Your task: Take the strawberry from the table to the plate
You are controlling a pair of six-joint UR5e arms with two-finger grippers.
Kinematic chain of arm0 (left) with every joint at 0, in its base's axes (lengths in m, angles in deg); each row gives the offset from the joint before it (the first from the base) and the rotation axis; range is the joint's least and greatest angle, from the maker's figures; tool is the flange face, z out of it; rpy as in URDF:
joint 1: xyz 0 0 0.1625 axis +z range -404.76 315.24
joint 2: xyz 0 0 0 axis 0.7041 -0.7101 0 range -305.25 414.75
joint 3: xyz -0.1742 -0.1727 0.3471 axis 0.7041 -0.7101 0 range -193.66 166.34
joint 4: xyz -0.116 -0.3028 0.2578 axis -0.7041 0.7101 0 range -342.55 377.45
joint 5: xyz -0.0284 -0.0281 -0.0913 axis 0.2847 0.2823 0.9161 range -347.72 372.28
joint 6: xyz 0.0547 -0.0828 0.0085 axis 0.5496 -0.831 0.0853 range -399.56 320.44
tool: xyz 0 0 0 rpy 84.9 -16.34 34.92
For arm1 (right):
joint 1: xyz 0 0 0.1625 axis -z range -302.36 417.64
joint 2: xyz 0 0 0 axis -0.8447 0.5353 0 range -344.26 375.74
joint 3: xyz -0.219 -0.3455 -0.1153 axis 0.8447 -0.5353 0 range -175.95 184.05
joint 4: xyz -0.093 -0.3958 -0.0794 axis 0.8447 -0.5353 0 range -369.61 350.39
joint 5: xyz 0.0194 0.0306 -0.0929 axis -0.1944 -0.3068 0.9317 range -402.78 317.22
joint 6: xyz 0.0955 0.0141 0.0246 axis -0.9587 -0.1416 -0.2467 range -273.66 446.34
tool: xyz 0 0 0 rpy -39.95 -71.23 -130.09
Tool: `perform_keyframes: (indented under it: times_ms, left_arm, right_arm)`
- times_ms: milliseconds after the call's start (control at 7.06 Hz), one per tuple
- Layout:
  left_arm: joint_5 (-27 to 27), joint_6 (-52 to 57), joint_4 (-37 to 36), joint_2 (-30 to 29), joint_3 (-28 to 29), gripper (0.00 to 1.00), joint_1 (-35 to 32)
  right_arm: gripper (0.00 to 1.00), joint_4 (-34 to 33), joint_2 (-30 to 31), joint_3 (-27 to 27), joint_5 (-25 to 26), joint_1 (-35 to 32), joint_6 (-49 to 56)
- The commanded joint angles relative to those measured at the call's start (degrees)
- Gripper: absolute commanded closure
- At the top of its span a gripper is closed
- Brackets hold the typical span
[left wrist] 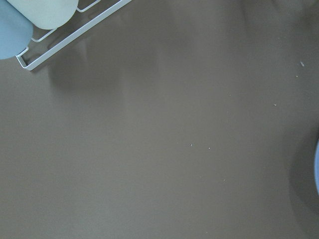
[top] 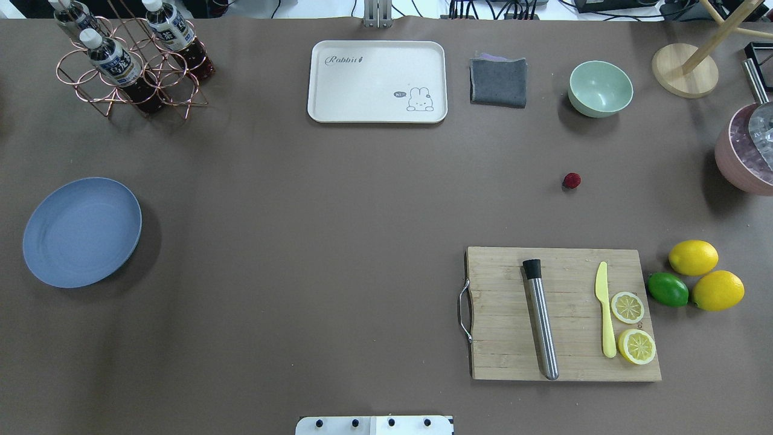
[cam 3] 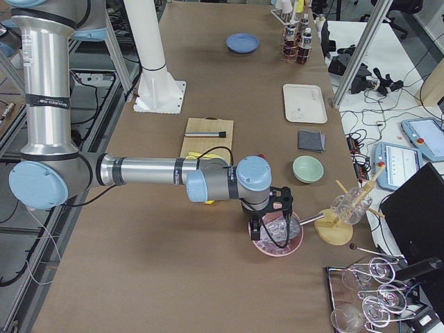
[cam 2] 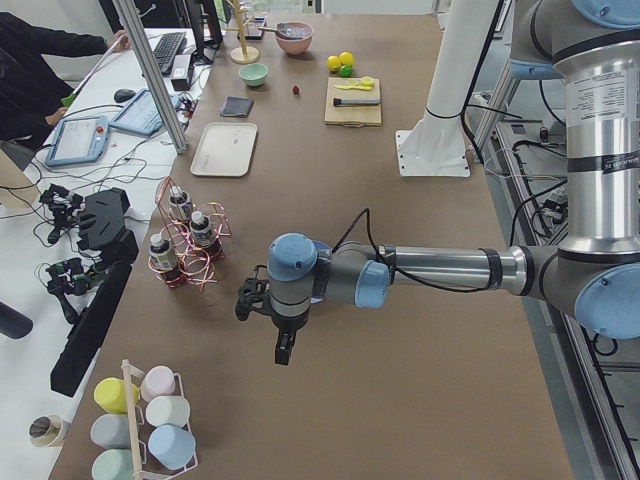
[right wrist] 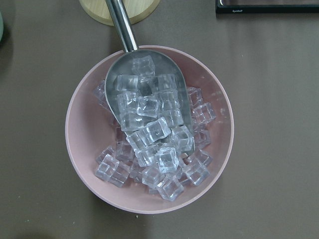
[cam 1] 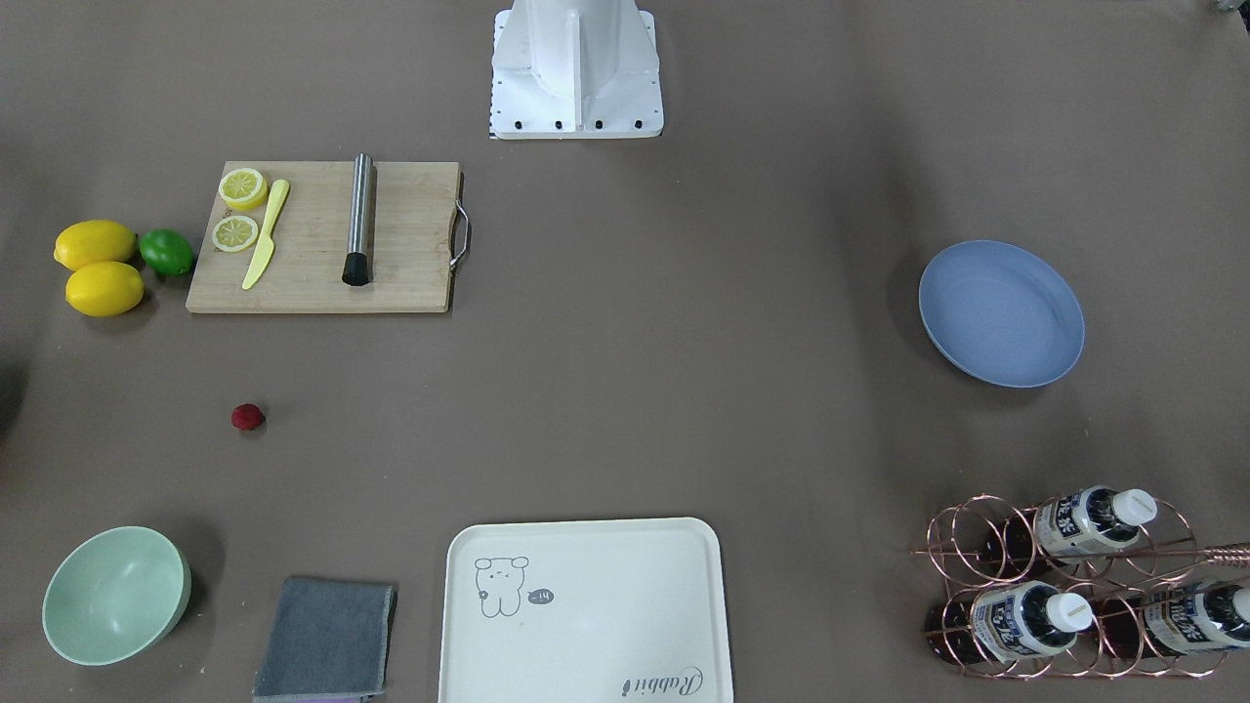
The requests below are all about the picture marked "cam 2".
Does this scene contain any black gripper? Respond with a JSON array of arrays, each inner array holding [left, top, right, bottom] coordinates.
[[272, 316, 305, 366]]

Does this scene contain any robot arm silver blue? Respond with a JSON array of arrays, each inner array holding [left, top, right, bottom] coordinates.
[[263, 1, 639, 365]]

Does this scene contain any pink cup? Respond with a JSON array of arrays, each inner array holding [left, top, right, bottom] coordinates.
[[140, 365, 176, 402]]

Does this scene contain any dark bottle middle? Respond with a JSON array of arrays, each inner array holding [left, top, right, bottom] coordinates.
[[189, 210, 215, 249]]

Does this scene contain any dark bottle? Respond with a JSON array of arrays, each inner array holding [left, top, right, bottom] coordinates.
[[189, 210, 215, 249], [149, 233, 178, 272], [169, 185, 193, 222]]

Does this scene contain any cream cup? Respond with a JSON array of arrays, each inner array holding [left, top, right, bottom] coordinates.
[[145, 396, 191, 428]]

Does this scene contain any dark bottle front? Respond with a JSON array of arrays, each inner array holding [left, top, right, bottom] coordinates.
[[149, 233, 178, 272]]

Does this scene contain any light blue cup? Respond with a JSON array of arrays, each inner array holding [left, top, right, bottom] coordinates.
[[148, 424, 196, 470]]

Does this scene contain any dark bottle rear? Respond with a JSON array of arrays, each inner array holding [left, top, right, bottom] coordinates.
[[169, 185, 193, 222]]

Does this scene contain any yellow cup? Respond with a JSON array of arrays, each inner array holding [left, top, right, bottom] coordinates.
[[93, 377, 127, 414]]

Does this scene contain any grey cup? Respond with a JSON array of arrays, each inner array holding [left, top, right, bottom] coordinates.
[[90, 413, 130, 449]]

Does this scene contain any beige rectangular tray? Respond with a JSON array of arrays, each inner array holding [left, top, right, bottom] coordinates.
[[190, 122, 258, 178]]

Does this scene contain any pale green cup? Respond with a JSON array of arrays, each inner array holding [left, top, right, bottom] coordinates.
[[91, 449, 134, 480]]

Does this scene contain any grey folded cloth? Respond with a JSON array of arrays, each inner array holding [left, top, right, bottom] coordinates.
[[219, 96, 254, 118]]

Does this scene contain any wooden cutting board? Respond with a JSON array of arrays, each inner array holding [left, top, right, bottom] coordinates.
[[324, 76, 382, 127]]

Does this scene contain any tape roll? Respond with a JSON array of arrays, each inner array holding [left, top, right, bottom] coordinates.
[[29, 415, 70, 447]]

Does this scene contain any yellow plastic knife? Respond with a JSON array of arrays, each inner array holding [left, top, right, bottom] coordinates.
[[333, 83, 374, 91]]

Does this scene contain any teach pendant tablet rear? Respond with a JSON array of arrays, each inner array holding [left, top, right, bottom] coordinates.
[[109, 89, 164, 136]]

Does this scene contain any teach pendant tablet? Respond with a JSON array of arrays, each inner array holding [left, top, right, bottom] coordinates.
[[45, 115, 109, 167], [109, 89, 164, 136]]

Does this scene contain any mint green bowl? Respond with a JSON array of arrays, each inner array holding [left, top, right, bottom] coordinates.
[[238, 63, 269, 88]]

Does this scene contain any green lime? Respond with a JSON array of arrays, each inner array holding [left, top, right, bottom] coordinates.
[[337, 65, 353, 78]]

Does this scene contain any yellow lemon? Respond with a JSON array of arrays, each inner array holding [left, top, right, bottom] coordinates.
[[326, 55, 342, 72], [338, 51, 355, 67]]

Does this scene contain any teach pendant tablet front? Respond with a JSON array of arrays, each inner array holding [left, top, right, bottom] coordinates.
[[45, 115, 109, 167]]

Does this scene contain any wooden cup tree stand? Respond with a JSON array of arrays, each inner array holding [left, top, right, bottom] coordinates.
[[226, 0, 260, 65]]

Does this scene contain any black computer mouse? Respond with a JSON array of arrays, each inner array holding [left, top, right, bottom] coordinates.
[[113, 88, 136, 104]]

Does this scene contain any pink bowl with ice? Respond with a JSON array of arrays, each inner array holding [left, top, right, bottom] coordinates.
[[275, 22, 314, 56]]

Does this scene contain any metal ice scoop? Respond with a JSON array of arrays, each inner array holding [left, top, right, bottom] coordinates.
[[258, 22, 303, 39]]

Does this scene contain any black keyboard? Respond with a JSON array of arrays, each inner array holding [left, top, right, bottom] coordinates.
[[153, 32, 186, 76]]

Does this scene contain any person in black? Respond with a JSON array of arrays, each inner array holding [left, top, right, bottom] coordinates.
[[1, 12, 130, 150]]

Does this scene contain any copper wire bottle rack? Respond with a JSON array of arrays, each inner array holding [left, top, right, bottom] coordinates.
[[148, 176, 232, 290]]

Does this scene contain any white wire cup rack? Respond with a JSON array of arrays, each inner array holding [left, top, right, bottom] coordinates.
[[121, 359, 199, 479]]

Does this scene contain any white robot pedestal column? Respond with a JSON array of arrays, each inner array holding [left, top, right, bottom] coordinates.
[[396, 0, 502, 177]]

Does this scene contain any black handled knife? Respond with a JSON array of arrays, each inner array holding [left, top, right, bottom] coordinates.
[[332, 97, 381, 107]]

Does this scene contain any aluminium frame post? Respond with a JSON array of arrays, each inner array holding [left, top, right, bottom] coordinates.
[[113, 0, 188, 154]]

